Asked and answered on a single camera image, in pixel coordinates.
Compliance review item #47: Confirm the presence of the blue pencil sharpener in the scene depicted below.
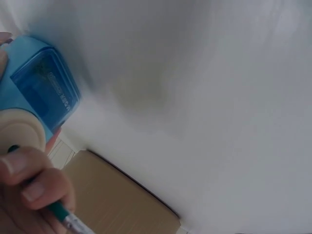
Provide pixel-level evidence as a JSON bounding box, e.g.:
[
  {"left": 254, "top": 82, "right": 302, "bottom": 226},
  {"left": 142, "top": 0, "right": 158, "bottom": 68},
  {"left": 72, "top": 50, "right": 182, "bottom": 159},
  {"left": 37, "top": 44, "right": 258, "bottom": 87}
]
[{"left": 0, "top": 35, "right": 82, "bottom": 154}]

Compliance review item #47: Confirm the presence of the green pencil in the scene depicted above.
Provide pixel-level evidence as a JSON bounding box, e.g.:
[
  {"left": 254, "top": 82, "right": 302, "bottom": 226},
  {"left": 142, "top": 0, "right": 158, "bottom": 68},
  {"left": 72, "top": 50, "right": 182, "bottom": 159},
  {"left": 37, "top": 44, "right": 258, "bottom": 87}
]
[{"left": 7, "top": 144, "right": 85, "bottom": 234}]

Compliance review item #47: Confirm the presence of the person's right hand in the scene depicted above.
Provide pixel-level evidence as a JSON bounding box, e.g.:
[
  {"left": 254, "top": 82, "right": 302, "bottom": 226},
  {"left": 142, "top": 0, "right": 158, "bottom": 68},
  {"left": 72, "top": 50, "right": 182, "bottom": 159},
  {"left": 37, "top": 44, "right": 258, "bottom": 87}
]
[{"left": 0, "top": 146, "right": 77, "bottom": 234}]

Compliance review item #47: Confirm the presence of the person's left hand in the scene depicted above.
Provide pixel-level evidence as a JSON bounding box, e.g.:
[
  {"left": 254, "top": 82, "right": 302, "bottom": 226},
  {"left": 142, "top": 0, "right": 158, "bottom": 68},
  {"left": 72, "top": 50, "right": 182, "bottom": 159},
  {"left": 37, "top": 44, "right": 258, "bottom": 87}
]
[{"left": 0, "top": 31, "right": 63, "bottom": 157}]

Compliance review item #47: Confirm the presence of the brown cardboard box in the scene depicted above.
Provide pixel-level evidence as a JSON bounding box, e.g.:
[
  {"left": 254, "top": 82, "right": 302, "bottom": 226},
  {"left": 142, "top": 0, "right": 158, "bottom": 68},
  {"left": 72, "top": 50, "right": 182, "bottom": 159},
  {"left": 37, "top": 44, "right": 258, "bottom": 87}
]
[{"left": 62, "top": 149, "right": 181, "bottom": 234}]

